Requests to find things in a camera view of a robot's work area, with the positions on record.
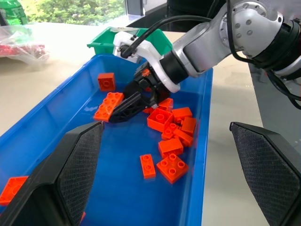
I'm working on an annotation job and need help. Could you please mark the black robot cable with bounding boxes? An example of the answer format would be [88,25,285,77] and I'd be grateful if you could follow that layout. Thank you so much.
[118,0,301,110]

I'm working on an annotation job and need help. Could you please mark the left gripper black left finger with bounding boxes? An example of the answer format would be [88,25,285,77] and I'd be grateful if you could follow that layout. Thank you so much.
[0,121,105,226]

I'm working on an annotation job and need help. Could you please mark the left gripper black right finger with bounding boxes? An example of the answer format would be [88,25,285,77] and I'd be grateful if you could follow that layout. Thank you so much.
[230,121,301,226]

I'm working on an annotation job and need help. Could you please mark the green packaged item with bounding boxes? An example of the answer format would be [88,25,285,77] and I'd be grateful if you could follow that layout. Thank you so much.
[0,0,28,25]

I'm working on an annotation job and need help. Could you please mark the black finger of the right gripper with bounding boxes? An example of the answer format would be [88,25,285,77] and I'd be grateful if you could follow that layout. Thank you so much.
[110,92,154,124]
[122,80,142,101]

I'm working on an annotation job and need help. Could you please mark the large hollow orange toy brick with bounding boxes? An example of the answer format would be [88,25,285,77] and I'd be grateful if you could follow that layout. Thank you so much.
[147,107,175,133]

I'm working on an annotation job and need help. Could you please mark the green plastic bin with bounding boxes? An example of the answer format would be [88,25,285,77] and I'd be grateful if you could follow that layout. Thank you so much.
[86,26,174,57]

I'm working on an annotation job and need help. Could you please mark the narrow orange toy brick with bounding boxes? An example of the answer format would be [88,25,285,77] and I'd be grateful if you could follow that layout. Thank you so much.
[139,153,157,180]

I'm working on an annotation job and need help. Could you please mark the clear plastic bag red parts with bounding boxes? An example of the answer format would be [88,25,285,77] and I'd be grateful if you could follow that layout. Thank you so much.
[0,24,51,67]

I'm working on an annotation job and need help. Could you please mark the square orange toy brick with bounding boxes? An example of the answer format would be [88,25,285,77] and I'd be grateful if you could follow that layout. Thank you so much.
[156,153,190,185]
[0,176,29,206]
[97,72,117,92]

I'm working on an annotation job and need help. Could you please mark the blue plastic bin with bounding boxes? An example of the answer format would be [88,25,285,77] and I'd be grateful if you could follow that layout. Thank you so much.
[0,54,214,226]

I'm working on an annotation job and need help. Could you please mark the long orange toy brick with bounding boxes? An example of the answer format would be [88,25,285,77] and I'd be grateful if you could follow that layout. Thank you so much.
[93,91,125,122]

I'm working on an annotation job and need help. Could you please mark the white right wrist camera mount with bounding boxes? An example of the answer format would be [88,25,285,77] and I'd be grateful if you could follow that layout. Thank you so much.
[112,31,182,94]

